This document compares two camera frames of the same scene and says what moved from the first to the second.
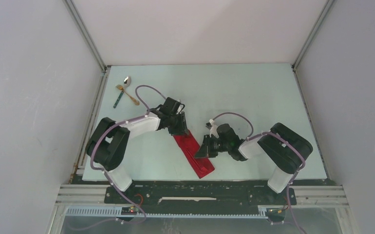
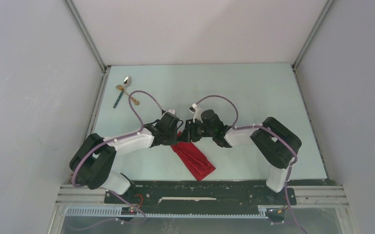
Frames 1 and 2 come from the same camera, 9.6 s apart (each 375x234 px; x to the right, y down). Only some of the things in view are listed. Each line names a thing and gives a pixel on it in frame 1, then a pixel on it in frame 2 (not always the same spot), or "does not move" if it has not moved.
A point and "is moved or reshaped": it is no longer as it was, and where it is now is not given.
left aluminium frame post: (85, 34) does not move
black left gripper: (182, 128) → (174, 140)
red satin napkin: (189, 146) is moved or reshaped
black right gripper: (206, 151) → (189, 133)
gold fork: (119, 87) does not move
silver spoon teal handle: (126, 83) does not move
